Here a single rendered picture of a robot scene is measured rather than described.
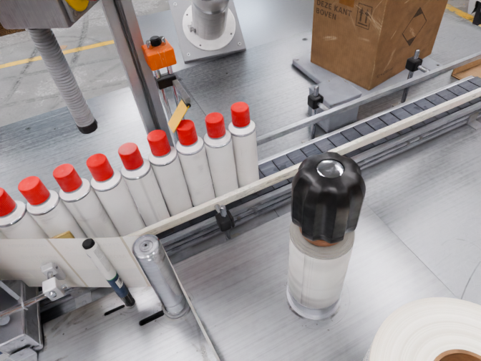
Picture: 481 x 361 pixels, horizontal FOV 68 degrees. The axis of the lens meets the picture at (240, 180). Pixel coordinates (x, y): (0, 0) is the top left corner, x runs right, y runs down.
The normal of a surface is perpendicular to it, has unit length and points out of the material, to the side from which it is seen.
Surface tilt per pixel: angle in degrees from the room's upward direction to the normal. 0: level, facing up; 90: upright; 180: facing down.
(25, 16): 90
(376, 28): 90
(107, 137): 0
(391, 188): 0
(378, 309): 0
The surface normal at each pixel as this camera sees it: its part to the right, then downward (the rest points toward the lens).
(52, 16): -0.16, 0.73
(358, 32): -0.80, 0.48
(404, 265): -0.09, -0.68
